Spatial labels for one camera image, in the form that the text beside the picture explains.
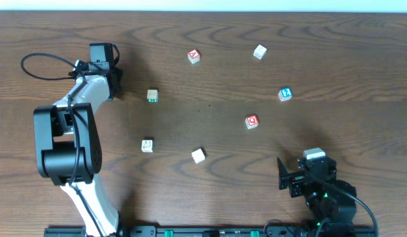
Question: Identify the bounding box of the red letter A block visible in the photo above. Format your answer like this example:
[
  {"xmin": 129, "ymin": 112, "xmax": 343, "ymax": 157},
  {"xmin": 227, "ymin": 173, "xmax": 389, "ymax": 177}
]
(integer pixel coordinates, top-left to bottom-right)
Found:
[{"xmin": 188, "ymin": 49, "xmax": 200, "ymax": 64}]

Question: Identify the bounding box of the red letter Q block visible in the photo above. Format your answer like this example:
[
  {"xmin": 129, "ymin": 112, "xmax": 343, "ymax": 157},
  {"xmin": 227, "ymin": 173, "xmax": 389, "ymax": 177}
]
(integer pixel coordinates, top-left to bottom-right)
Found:
[{"xmin": 245, "ymin": 115, "xmax": 259, "ymax": 129}]

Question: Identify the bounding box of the white block green side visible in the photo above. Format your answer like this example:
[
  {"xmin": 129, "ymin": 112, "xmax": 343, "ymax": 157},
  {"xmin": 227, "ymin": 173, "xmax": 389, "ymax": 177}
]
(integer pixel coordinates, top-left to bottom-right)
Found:
[{"xmin": 147, "ymin": 90, "xmax": 159, "ymax": 103}]

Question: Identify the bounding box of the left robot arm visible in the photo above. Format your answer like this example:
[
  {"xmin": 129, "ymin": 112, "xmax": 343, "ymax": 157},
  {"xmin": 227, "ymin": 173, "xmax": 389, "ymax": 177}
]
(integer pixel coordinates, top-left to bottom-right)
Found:
[{"xmin": 34, "ymin": 59, "xmax": 122, "ymax": 236}]

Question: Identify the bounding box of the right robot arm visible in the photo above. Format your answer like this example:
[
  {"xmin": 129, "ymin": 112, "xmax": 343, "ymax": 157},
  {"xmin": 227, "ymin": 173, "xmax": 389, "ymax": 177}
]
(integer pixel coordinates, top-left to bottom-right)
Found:
[{"xmin": 277, "ymin": 152, "xmax": 360, "ymax": 236}]

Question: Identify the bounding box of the white block picture face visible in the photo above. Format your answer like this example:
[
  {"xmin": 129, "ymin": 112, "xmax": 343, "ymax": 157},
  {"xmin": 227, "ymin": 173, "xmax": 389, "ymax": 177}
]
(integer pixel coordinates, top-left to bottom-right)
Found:
[{"xmin": 141, "ymin": 140, "xmax": 153, "ymax": 153}]

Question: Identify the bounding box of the blue number 2 block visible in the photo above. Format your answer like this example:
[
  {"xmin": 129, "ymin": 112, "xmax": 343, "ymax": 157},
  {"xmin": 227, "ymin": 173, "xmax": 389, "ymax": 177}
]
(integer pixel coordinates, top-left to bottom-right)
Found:
[{"xmin": 278, "ymin": 87, "xmax": 293, "ymax": 101}]

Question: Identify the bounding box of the plain white tilted block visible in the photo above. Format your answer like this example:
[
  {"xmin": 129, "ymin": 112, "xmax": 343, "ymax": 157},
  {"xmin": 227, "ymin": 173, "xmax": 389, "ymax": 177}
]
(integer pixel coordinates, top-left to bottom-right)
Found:
[{"xmin": 191, "ymin": 148, "xmax": 205, "ymax": 164}]

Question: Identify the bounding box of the white block top right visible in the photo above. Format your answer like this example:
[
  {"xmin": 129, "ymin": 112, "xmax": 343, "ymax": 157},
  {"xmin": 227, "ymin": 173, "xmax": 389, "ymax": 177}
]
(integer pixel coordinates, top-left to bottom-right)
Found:
[{"xmin": 253, "ymin": 45, "xmax": 267, "ymax": 60}]

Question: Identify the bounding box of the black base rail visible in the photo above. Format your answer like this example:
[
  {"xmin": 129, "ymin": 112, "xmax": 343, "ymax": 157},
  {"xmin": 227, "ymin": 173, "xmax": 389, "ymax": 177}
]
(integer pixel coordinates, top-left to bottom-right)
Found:
[{"xmin": 43, "ymin": 226, "xmax": 376, "ymax": 237}]

